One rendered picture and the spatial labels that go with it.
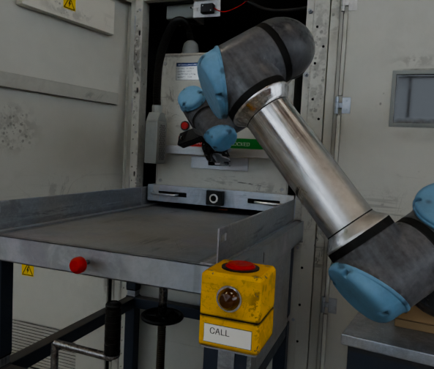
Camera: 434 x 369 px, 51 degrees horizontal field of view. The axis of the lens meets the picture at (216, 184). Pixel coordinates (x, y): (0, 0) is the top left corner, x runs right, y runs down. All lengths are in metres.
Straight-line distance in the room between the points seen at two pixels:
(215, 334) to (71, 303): 1.33
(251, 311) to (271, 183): 0.98
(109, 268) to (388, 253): 0.52
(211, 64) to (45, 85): 0.77
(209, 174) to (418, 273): 1.00
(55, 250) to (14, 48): 0.65
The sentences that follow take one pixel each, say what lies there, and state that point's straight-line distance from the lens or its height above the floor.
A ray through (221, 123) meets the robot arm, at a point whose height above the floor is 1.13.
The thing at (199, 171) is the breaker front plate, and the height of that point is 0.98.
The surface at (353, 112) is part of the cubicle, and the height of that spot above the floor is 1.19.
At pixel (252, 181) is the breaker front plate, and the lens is 1.55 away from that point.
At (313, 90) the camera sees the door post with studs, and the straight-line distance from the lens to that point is 1.48.
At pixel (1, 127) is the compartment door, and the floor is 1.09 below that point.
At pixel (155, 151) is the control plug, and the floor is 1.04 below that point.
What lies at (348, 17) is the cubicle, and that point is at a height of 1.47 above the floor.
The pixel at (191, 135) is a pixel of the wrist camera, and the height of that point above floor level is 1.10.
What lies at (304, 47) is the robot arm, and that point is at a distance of 0.85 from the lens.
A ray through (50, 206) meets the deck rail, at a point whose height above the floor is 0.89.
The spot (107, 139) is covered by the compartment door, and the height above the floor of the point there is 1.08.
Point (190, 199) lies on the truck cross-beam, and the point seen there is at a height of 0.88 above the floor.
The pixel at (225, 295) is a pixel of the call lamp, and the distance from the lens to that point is 0.57.
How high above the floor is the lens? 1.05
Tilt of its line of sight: 4 degrees down
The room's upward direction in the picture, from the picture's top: 3 degrees clockwise
